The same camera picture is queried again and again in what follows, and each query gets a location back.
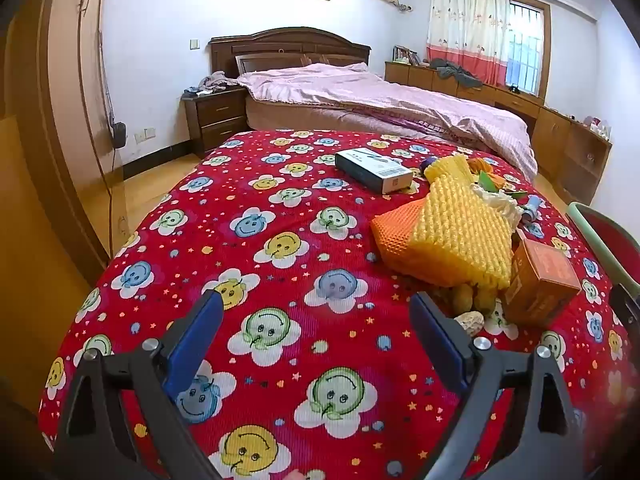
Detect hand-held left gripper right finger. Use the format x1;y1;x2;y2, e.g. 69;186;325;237
409;291;596;480

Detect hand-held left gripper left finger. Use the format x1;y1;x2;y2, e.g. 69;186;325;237
50;290;226;480

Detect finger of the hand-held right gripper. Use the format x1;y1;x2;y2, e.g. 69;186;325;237
609;284;640;333

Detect red bin with green rim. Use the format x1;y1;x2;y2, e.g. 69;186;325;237
567;201;640;311

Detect orange cardboard box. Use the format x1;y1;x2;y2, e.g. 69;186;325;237
502;237;583;328

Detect yellow foam net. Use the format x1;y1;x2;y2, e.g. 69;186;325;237
409;155;516;291

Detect orange foam net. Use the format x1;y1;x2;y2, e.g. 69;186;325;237
370;195;441;276

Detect white paper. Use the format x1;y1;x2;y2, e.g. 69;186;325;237
470;182;523;233

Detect orange plastic wrapper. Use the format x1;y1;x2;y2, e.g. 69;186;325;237
467;157;508;188

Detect blue tube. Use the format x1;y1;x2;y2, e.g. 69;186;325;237
520;195;543;226

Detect green wrapper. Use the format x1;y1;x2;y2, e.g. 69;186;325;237
475;170;526;196

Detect small items on cabinet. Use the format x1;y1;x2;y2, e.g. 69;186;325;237
582;116;612;138

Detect long wooden cabinet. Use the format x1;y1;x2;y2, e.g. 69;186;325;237
384;60;613;206

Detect white black carton box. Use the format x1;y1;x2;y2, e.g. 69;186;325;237
334;147;415;195

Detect dark wooden nightstand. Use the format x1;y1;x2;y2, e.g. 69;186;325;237
181;87;249;158

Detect bed with pink blanket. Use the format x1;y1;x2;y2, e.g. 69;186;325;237
236;62;538;181

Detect pink cloth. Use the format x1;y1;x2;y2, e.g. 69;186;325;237
197;72;241;92

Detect dark grey clothes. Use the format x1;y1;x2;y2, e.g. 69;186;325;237
430;57;483;88

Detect window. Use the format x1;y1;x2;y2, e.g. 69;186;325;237
505;0;551;98

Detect white and pink curtain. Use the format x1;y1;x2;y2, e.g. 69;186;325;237
426;0;511;86

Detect wooden door frame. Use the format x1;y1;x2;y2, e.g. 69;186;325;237
10;0;126;273

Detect black hanging cable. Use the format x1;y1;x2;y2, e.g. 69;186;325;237
75;0;123;241

